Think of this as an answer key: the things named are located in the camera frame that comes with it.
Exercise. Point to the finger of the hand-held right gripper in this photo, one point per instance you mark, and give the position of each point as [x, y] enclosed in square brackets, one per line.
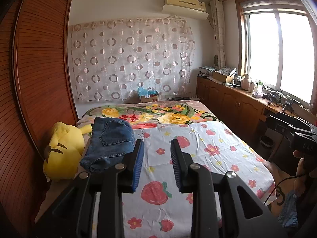
[297, 121]
[278, 125]

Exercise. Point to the patterned window curtain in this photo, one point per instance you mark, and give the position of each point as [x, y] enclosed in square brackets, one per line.
[219, 29]

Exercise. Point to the wooden framed window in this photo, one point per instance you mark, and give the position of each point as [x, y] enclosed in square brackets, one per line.
[262, 49]

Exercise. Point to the circle patterned sheer curtain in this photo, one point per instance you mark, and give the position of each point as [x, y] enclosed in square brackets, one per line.
[128, 62]

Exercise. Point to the open cardboard box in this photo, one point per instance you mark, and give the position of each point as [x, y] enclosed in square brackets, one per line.
[221, 77]

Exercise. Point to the small black tripod stand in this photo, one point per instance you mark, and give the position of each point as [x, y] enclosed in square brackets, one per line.
[287, 105]
[272, 97]

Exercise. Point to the black waste bin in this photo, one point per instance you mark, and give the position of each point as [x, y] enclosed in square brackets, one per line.
[267, 143]

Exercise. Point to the cream air conditioner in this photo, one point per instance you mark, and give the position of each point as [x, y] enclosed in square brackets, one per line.
[184, 5]

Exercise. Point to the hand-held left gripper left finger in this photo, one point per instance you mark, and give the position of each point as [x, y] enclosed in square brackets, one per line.
[138, 166]

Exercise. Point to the stack of papers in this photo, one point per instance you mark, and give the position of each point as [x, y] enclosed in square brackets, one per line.
[206, 71]

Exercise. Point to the blue denim pants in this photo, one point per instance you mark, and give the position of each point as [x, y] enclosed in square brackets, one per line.
[109, 143]

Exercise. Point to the pink tissue pack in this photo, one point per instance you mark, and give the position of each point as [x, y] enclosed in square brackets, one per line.
[257, 94]

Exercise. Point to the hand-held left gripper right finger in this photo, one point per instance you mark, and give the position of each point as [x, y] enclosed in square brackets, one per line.
[174, 163]

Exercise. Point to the pink jug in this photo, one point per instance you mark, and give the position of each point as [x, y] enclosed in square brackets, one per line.
[245, 84]

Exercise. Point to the floral blanket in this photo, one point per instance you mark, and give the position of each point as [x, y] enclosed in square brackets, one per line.
[161, 114]

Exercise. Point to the blue denim cloth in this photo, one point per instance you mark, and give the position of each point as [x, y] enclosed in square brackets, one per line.
[288, 213]

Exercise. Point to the person's right hand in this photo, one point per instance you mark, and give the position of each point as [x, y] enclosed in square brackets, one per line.
[301, 164]

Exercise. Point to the wooden slatted wardrobe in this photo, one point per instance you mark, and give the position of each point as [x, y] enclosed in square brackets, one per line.
[42, 67]

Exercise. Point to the small box with blue cloth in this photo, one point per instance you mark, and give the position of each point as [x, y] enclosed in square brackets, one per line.
[148, 98]

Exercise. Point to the long wooden cabinet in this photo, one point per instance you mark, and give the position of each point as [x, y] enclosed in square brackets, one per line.
[230, 101]

